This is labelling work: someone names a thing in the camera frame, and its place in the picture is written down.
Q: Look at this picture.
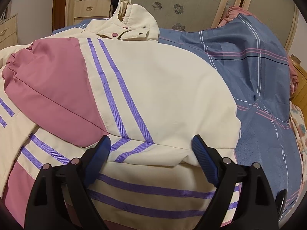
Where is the pink and cream jacket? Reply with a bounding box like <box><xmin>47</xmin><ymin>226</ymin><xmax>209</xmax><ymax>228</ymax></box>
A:
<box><xmin>1</xmin><ymin>0</ymin><xmax>241</xmax><ymax>229</ymax></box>

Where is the wooden headboard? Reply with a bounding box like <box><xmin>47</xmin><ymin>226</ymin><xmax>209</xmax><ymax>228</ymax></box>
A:
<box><xmin>290</xmin><ymin>58</ymin><xmax>307</xmax><ymax>119</ymax></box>

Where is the blue plaid bed sheet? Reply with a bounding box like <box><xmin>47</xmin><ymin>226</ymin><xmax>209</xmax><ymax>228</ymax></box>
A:
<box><xmin>54</xmin><ymin>15</ymin><xmax>303</xmax><ymax>228</ymax></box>

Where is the light wood side cabinet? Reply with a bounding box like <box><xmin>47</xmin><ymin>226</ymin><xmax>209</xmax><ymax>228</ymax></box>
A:
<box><xmin>0</xmin><ymin>14</ymin><xmax>18</xmax><ymax>50</ymax></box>

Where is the brown wooden door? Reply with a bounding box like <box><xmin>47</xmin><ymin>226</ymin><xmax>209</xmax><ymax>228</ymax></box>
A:
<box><xmin>52</xmin><ymin>0</ymin><xmax>66</xmax><ymax>31</ymax></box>

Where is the wardrobe with frosted sliding doors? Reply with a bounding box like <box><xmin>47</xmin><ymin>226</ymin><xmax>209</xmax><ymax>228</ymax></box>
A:
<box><xmin>64</xmin><ymin>0</ymin><xmax>299</xmax><ymax>50</ymax></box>

